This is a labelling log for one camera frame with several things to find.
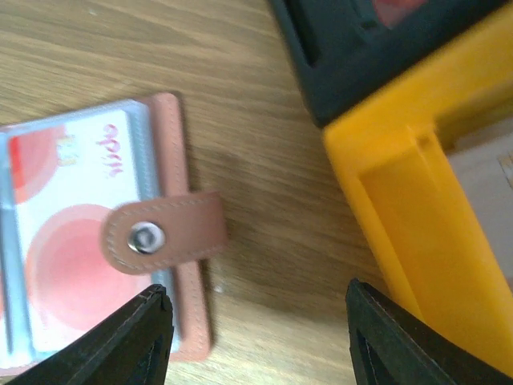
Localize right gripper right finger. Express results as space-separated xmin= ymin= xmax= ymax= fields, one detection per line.
xmin=345 ymin=278 xmax=512 ymax=384

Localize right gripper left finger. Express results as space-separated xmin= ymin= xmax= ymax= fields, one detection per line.
xmin=9 ymin=285 xmax=174 ymax=385

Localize pink card holder wallet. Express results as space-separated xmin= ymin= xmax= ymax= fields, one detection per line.
xmin=1 ymin=93 xmax=228 ymax=375

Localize red white credit card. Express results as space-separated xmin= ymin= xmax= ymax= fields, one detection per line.
xmin=7 ymin=109 xmax=151 ymax=352

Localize black bin red cards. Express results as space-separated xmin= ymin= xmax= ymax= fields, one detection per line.
xmin=269 ymin=0 xmax=506 ymax=128

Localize yellow bin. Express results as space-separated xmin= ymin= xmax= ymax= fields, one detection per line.
xmin=324 ymin=2 xmax=512 ymax=374

